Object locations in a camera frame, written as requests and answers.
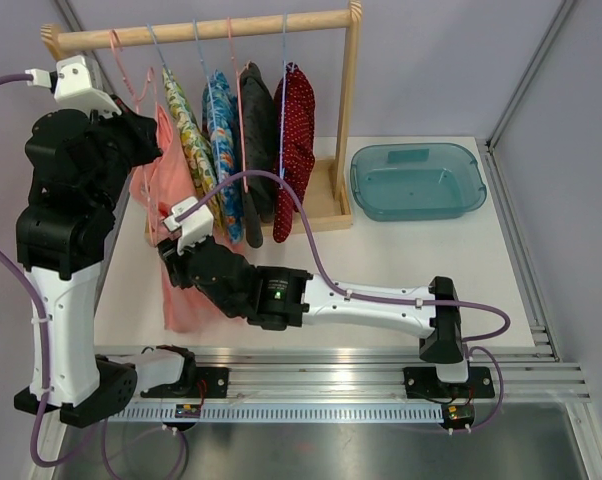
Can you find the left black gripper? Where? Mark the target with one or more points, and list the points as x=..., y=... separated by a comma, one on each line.
x=141, y=129

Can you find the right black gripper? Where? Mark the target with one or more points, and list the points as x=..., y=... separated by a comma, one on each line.
x=177, y=264

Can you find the pink wire hanger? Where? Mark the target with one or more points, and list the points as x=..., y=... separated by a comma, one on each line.
x=141, y=90

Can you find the pink pleated skirt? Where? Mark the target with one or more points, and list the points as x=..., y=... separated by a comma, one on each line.
x=157, y=187

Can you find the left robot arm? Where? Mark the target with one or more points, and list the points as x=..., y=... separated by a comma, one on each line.
x=81, y=163

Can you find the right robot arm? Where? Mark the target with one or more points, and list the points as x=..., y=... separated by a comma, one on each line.
x=278, y=298

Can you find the yellow lemon print skirt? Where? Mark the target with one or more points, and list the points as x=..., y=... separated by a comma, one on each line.
x=188, y=135

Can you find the blue floral skirt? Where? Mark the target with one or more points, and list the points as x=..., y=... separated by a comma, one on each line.
x=229, y=197

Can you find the blue hanger under floral skirt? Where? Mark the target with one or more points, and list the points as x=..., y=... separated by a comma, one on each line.
x=218, y=114

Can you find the blue hanger under lemon skirt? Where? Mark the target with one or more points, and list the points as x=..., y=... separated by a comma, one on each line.
x=168, y=75

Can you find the dark grey dotted skirt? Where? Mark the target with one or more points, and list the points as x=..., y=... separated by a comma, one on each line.
x=260, y=128

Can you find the red dotted skirt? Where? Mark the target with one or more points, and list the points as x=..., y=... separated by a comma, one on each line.
x=299, y=131

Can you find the wooden clothes rack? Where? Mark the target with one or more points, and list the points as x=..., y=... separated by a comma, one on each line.
x=326, y=201

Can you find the teal plastic tub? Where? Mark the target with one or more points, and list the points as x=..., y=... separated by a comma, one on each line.
x=416, y=182

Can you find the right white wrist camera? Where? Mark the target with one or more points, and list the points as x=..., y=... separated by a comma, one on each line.
x=191, y=220

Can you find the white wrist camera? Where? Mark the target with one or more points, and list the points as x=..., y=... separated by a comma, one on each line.
x=76, y=84
x=191, y=220

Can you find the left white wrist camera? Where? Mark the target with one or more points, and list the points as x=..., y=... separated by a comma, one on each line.
x=76, y=84

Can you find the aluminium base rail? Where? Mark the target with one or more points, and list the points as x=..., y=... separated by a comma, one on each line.
x=387, y=374

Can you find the left aluminium frame post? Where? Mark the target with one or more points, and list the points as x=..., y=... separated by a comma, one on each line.
x=70, y=20

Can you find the aluminium frame post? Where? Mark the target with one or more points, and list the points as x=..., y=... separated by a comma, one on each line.
x=545, y=45
x=70, y=20

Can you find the slotted grey cable duct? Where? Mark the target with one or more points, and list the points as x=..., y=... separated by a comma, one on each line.
x=271, y=413

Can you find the right aluminium frame post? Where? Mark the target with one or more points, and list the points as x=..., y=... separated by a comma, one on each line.
x=545, y=45

